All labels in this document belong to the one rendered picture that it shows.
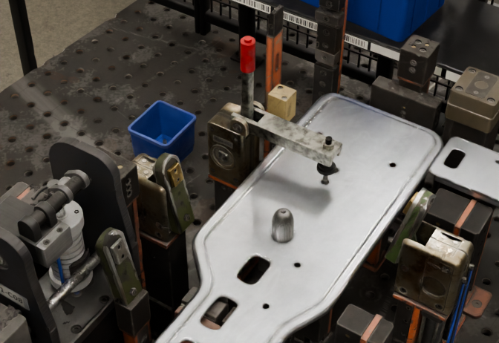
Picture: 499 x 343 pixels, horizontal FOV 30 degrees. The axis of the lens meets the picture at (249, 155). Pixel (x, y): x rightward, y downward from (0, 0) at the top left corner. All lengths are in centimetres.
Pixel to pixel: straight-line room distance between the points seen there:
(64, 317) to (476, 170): 65
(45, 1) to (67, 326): 246
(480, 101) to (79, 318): 70
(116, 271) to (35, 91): 92
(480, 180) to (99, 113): 89
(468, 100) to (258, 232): 41
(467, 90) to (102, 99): 85
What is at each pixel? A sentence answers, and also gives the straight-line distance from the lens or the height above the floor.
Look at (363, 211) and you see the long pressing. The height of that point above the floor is 100.
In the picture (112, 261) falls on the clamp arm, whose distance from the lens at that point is 122.
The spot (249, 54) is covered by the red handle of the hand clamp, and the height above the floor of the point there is 119.
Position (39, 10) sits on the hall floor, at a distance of 361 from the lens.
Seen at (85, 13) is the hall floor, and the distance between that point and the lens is 355.
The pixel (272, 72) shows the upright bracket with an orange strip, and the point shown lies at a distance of 147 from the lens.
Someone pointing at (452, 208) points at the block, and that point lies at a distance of 144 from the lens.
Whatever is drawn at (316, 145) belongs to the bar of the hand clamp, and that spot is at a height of 107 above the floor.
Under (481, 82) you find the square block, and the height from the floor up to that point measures 106.
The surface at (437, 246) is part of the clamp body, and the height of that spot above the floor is 104.
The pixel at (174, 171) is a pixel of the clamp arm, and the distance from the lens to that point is 130.
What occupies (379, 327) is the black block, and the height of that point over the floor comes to 99.
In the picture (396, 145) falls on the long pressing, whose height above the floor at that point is 100.
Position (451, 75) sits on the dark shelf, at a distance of 162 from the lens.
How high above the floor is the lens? 200
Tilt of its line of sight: 43 degrees down
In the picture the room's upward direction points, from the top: 1 degrees clockwise
